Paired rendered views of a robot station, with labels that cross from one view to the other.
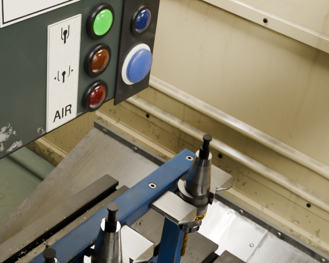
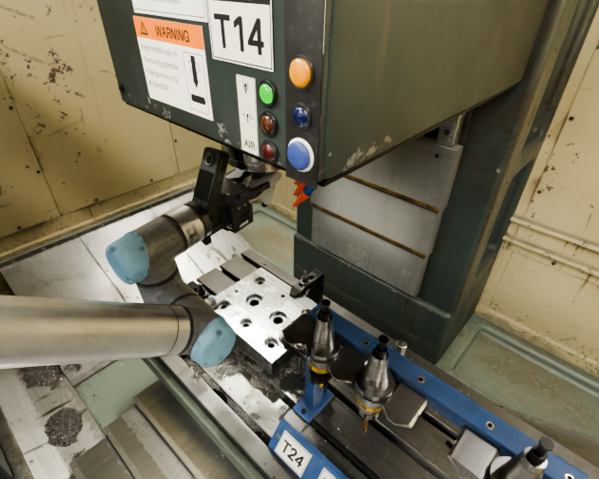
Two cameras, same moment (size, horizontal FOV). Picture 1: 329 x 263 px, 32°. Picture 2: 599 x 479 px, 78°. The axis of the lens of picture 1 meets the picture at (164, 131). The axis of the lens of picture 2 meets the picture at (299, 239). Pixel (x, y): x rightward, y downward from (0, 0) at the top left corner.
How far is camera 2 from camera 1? 59 cm
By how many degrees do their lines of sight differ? 77
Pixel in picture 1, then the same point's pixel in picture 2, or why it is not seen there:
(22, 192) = not seen: outside the picture
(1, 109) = (219, 111)
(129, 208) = (443, 399)
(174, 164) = not seen: hidden behind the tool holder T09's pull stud
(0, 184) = not seen: outside the picture
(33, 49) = (231, 85)
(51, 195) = (587, 450)
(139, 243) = (404, 411)
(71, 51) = (250, 103)
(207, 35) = not seen: outside the picture
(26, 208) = (558, 431)
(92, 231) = (403, 368)
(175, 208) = (470, 453)
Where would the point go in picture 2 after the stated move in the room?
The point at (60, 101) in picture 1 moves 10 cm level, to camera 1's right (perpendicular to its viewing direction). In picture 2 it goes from (247, 134) to (217, 170)
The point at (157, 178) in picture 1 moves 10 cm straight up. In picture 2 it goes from (506, 431) to (531, 392)
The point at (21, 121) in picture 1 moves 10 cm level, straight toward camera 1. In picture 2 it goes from (229, 128) to (144, 130)
